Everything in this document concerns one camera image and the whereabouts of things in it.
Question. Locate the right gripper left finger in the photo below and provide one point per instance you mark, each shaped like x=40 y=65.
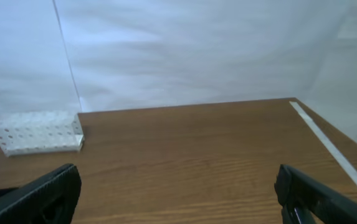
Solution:
x=41 y=193

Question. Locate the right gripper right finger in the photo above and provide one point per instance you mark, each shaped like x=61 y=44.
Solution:
x=309 y=196

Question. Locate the white test tube rack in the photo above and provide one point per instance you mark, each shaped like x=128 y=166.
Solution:
x=35 y=133

